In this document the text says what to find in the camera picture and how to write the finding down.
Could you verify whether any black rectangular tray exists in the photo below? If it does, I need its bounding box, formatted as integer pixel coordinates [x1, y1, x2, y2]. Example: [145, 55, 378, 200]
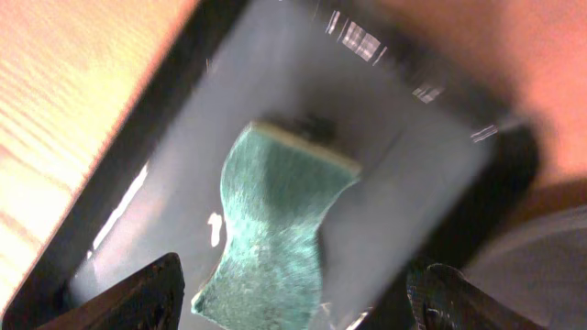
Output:
[1, 1, 537, 329]

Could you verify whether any green yellow sponge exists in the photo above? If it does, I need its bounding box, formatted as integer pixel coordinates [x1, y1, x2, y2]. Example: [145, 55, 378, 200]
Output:
[191, 122, 361, 329]

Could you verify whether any black round tray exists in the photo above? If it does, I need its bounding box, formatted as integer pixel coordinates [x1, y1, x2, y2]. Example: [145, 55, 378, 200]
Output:
[464, 206, 586, 329]

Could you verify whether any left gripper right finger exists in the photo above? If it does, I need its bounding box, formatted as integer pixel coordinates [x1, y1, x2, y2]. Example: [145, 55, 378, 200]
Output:
[406, 261, 543, 330]

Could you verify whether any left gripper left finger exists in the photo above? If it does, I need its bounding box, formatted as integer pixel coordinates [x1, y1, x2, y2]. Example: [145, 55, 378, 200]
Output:
[39, 252, 185, 330]

